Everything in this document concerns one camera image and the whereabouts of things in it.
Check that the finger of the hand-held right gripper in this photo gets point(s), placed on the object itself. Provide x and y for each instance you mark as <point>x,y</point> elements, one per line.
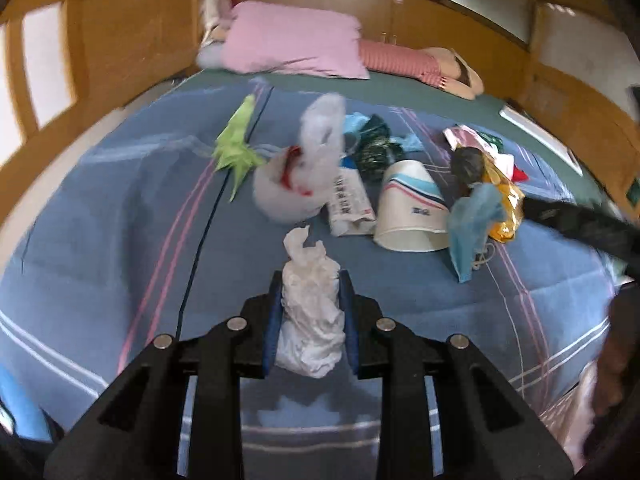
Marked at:
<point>590,230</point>

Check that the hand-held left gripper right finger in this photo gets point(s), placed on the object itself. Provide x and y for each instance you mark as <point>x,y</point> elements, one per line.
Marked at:
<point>349,320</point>

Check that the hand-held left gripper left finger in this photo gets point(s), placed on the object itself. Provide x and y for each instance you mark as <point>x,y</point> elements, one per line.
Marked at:
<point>272,320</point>

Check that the white tissue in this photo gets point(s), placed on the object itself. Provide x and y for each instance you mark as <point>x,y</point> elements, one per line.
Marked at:
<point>310,305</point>

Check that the yellow chip bag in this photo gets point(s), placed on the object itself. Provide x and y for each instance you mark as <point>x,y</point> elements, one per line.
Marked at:
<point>507,210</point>

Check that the red wrapper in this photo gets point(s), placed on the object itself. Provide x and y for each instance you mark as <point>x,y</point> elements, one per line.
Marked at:
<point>520,174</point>

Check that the white snack packet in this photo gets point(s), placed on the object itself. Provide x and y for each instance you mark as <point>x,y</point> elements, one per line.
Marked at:
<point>350,205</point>

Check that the white striped paper cup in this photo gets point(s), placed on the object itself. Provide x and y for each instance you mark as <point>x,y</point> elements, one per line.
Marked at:
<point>405,210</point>

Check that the pink white wrapper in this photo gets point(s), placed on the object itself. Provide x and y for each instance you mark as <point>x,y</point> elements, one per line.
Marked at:
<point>462,136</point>

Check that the white translucent plastic bag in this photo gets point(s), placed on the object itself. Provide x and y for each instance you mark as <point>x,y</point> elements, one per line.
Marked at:
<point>315,160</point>

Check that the green wrapper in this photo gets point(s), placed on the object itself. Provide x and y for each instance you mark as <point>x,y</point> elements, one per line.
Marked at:
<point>235,150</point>

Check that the person's right hand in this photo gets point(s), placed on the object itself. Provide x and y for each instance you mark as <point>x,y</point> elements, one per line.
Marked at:
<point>612,370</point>

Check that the white flat board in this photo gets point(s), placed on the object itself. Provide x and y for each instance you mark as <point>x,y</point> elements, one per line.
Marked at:
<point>540,137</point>

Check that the blue striped blanket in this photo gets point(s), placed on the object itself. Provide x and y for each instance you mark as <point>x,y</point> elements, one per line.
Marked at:
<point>125,240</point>

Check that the green bed mat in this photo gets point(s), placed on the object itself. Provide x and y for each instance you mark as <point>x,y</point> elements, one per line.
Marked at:
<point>400,92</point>

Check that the frosted glass window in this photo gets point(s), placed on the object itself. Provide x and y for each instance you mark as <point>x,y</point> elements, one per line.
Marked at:
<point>490,7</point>

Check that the striped plush doll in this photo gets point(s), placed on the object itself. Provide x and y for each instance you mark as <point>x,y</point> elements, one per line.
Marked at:
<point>400,57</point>

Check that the light blue cloth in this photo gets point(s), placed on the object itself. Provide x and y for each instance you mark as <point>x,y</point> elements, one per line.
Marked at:
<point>20,405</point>

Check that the small grey pillow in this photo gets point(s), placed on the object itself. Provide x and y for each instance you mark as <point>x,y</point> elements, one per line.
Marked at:
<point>210,55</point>

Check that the wooden cabinet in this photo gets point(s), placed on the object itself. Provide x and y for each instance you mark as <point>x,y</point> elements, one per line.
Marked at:
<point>400,25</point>

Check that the pink pillow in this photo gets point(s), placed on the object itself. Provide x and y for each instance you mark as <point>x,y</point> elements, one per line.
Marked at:
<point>295,40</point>

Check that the wooden bunk bed frame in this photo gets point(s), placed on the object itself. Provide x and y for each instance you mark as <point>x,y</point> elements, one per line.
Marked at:
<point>125,35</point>

